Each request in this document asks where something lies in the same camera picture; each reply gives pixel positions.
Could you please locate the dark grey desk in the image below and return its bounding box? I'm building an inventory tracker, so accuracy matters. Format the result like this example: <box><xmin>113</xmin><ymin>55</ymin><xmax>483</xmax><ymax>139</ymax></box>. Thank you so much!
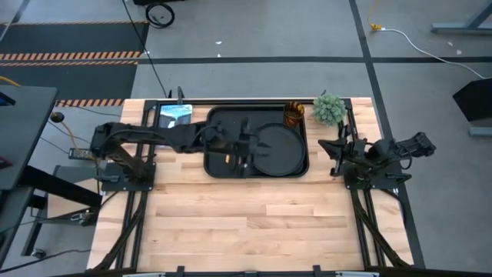
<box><xmin>0</xmin><ymin>85</ymin><xmax>103</xmax><ymax>266</ymax></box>

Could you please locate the yellow plug cable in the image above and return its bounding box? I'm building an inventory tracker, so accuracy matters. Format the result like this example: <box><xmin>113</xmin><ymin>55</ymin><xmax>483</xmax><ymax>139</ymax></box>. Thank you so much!
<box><xmin>367</xmin><ymin>0</ymin><xmax>384</xmax><ymax>32</ymax></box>

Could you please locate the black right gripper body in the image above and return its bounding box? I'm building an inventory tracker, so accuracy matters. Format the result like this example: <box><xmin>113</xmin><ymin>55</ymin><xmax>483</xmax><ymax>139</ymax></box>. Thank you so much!
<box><xmin>333</xmin><ymin>122</ymin><xmax>367</xmax><ymax>178</ymax></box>

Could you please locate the white floor cable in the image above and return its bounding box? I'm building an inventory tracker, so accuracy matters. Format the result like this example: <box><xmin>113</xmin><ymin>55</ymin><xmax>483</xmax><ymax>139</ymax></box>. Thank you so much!
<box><xmin>378</xmin><ymin>27</ymin><xmax>489</xmax><ymax>81</ymax></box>

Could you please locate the black aluminium table frame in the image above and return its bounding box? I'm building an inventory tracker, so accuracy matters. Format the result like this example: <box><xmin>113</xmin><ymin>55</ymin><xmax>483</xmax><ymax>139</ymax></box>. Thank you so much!
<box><xmin>91</xmin><ymin>98</ymin><xmax>414</xmax><ymax>277</ymax></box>

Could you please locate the black round plate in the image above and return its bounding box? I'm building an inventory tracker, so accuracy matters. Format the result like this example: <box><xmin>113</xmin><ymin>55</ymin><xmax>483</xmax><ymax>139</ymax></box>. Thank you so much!
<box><xmin>251</xmin><ymin>122</ymin><xmax>308</xmax><ymax>177</ymax></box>

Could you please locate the black angled panel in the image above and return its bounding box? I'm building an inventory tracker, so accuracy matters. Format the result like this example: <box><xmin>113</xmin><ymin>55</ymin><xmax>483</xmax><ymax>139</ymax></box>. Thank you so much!
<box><xmin>452</xmin><ymin>78</ymin><xmax>492</xmax><ymax>123</ymax></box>

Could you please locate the black mat with orange stripes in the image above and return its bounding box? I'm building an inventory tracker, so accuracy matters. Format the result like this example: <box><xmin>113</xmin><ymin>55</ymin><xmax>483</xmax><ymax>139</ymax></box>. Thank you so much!
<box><xmin>0</xmin><ymin>21</ymin><xmax>150</xmax><ymax>108</ymax></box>

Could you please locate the black plastic tray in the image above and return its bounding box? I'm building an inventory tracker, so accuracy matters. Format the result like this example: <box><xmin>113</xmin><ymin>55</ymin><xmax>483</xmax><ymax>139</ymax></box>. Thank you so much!
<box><xmin>202</xmin><ymin>104</ymin><xmax>311</xmax><ymax>180</ymax></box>

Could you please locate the blue tablet device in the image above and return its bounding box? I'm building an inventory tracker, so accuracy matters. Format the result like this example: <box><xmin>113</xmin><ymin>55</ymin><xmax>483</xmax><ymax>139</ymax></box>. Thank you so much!
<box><xmin>157</xmin><ymin>103</ymin><xmax>194</xmax><ymax>130</ymax></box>

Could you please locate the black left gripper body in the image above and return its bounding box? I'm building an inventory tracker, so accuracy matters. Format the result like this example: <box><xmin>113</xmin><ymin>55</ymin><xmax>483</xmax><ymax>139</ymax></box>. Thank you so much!
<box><xmin>214</xmin><ymin>117</ymin><xmax>254</xmax><ymax>178</ymax></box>

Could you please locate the long black floor cable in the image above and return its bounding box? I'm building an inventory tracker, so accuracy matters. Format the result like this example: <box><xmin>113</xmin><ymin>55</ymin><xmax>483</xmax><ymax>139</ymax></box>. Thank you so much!
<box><xmin>121</xmin><ymin>0</ymin><xmax>170</xmax><ymax>99</ymax></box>

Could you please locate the coiled black cable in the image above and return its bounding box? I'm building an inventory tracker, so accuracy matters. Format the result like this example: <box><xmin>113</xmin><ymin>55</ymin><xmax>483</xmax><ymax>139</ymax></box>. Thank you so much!
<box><xmin>145</xmin><ymin>2</ymin><xmax>176</xmax><ymax>29</ymax></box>

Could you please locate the black power strip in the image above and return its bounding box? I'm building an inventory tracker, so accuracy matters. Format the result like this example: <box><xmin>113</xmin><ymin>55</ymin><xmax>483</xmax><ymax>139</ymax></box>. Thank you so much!
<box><xmin>68</xmin><ymin>148</ymin><xmax>95</xmax><ymax>161</ymax></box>

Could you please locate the small green artificial plant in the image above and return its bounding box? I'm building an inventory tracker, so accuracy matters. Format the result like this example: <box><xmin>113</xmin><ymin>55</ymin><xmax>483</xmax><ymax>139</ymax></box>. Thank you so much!
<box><xmin>311</xmin><ymin>93</ymin><xmax>347</xmax><ymax>127</ymax></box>

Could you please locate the amber ribbed glass cup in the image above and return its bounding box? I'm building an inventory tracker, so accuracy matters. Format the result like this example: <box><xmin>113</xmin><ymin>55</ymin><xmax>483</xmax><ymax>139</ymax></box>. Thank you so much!
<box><xmin>283</xmin><ymin>101</ymin><xmax>306</xmax><ymax>128</ymax></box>

